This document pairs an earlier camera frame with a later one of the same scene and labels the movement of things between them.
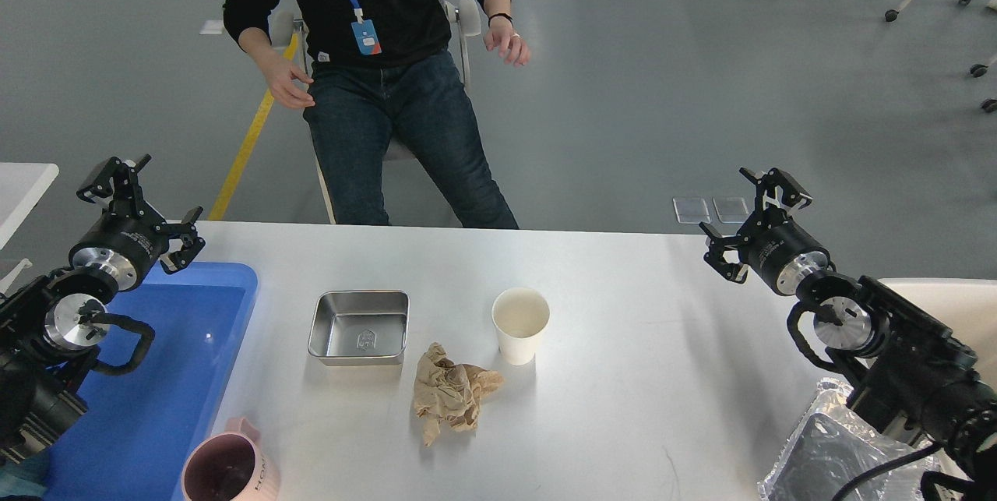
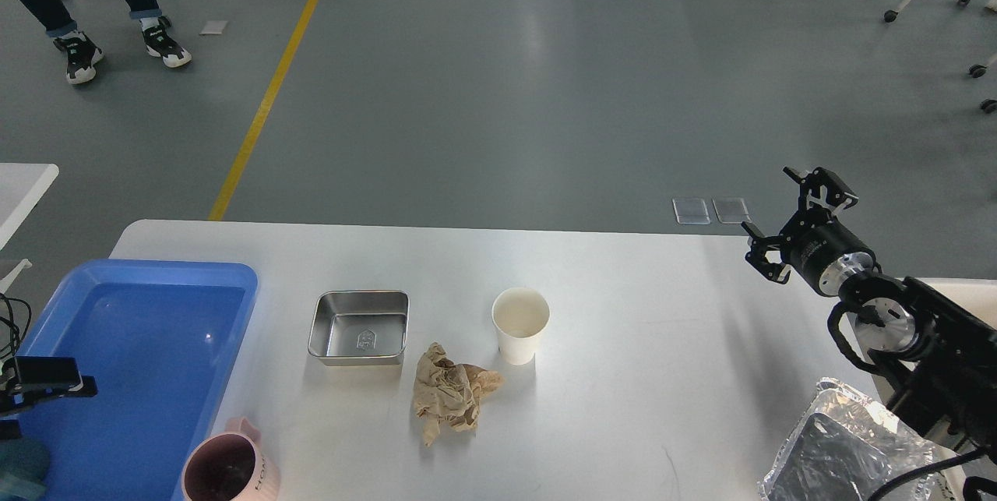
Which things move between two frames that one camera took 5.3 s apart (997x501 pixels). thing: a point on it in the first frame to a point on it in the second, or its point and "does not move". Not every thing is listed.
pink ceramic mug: [232, 465] does not move
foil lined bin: [833, 447] does not move
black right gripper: [777, 248] to [823, 251]
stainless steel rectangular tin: [360, 326] does not move
